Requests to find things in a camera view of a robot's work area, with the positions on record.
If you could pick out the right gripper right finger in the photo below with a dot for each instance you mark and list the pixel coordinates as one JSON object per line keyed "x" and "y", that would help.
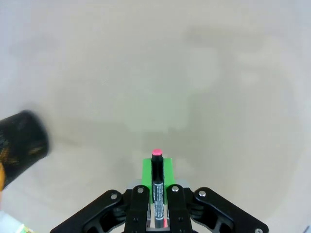
{"x": 179, "y": 208}

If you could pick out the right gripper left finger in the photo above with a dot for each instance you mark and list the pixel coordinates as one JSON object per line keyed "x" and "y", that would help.
{"x": 136, "y": 208}

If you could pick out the black marker with pink cap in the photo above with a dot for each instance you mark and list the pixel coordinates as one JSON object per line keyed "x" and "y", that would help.
{"x": 158, "y": 189}

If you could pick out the black mesh pen holder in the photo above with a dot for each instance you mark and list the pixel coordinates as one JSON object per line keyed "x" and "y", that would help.
{"x": 22, "y": 140}

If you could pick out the yellow pencil with eraser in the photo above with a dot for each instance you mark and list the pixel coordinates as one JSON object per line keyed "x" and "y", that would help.
{"x": 2, "y": 177}

